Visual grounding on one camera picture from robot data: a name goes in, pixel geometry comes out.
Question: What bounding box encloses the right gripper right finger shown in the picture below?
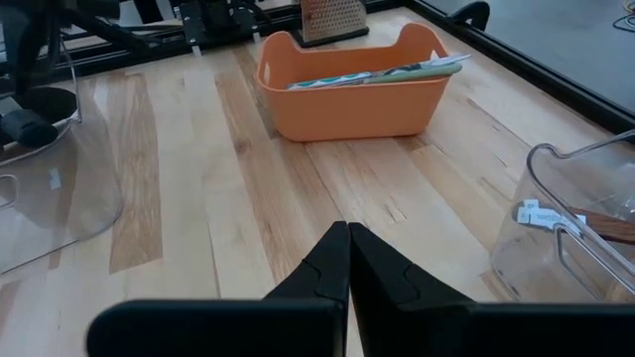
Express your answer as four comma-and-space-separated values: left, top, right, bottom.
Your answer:
348, 222, 635, 357

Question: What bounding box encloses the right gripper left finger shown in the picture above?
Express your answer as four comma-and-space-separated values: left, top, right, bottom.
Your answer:
86, 221, 351, 357

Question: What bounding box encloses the large clear plastic bin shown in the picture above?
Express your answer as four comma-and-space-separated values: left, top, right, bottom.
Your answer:
0, 37, 125, 277

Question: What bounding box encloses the black rectangular spatula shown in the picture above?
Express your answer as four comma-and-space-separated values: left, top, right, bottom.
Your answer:
0, 96, 60, 150

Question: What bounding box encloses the black round spatula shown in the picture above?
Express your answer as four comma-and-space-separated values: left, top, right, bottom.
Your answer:
22, 86, 79, 125

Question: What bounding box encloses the small clear plastic bin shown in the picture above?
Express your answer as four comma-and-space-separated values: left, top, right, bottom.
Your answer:
489, 129, 635, 304

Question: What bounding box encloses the orange plastic bin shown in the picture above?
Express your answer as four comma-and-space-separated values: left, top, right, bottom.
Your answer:
256, 22, 450, 144

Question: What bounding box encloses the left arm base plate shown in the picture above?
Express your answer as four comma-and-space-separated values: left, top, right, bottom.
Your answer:
178, 0, 260, 51

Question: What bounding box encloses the black floor cable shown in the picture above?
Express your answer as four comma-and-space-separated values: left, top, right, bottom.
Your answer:
612, 12, 635, 33

